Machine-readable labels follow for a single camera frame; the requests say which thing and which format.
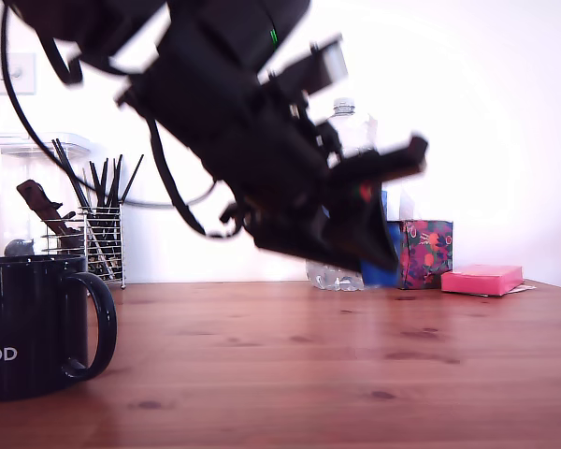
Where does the thin black cable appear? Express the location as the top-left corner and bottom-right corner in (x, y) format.
(0, 0), (217, 208)

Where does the clear plastic storage container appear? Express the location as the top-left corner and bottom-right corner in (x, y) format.
(0, 132), (93, 258)

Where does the dark brown wooden utensil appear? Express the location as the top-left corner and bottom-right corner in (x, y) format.
(15, 178), (77, 236)

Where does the floral tissue box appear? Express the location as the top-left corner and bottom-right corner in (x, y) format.
(397, 219), (454, 290)

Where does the large clear water bottle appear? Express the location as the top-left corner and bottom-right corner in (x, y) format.
(305, 96), (389, 292)

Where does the black mug with white lettering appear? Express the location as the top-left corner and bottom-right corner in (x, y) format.
(0, 254), (119, 401)

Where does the pink flat box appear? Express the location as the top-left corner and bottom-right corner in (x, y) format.
(440, 264), (525, 297)

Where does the short black cable loop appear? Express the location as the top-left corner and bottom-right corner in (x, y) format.
(36, 34), (85, 87)

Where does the white tissue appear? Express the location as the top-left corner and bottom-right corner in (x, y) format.
(399, 184), (432, 222)

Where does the grey round object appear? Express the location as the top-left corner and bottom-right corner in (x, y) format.
(4, 238), (36, 257)

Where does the blue coffee capsule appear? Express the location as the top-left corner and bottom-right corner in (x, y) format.
(360, 219), (402, 289)

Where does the black chopstick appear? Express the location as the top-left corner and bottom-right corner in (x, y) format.
(99, 157), (110, 208)
(50, 138), (91, 210)
(107, 157), (119, 208)
(56, 139), (95, 210)
(120, 152), (146, 205)
(88, 160), (104, 208)
(113, 152), (124, 208)

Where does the thick black cable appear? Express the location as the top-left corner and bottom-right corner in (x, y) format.
(146, 118), (208, 238)

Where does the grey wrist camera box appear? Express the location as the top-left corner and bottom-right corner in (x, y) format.
(256, 34), (350, 95)

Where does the chrome wire utensil rack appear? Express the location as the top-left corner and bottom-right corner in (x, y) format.
(40, 205), (128, 291)

